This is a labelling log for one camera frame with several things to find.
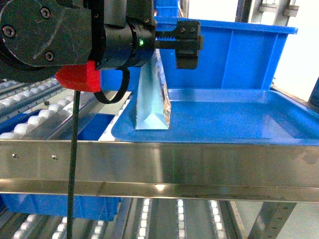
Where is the blue plastic tray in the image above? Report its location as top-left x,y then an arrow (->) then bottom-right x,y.
112,89 -> 319,146

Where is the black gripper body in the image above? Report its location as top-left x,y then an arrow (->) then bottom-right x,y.
96,0 -> 157,70

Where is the steel shelf front rail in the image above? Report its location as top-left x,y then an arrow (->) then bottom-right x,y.
0,140 -> 319,203

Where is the flower gift bag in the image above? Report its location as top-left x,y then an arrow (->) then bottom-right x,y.
135,49 -> 171,130

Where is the red camera mount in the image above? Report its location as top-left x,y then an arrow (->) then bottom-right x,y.
55,61 -> 101,93

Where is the black cable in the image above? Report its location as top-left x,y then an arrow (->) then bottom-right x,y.
66,68 -> 131,239

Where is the large blue bin behind tray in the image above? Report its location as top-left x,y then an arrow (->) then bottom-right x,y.
99,16 -> 299,92

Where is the blue bin under rail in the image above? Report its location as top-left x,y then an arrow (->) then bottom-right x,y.
0,194 -> 121,221

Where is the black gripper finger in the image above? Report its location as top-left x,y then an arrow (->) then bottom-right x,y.
155,20 -> 204,69

